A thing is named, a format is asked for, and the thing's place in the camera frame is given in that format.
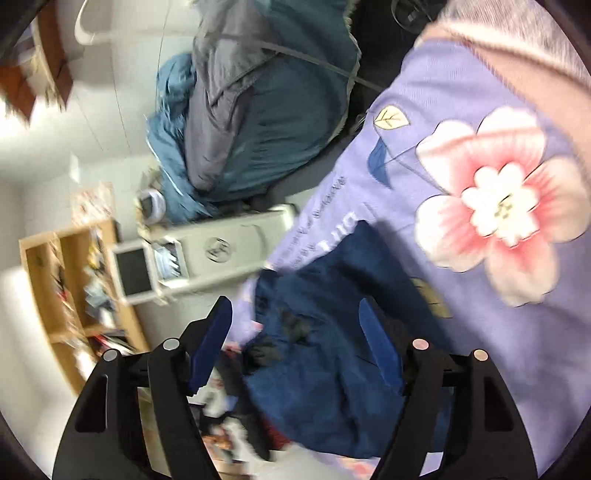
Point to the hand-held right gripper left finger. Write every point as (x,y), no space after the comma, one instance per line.
(210,346)

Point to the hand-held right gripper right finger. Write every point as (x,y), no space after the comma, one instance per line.
(381,346)

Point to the navy blue jacket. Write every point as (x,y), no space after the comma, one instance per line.
(323,369)

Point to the grey treadmill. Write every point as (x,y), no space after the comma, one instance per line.
(231,249)

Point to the white framed screen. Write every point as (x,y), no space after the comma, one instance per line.
(131,272)

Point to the wooden shelf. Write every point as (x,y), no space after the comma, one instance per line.
(51,286)

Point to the purple floral bedsheet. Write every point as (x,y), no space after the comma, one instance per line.
(351,152)

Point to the teal jacket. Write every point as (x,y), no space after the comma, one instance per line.
(295,106)

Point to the grey jacket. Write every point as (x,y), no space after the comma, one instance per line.
(221,83)

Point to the dark wooden furniture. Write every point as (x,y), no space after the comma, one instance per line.
(32,74)

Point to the white tube frame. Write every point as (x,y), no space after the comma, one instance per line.
(99,34)

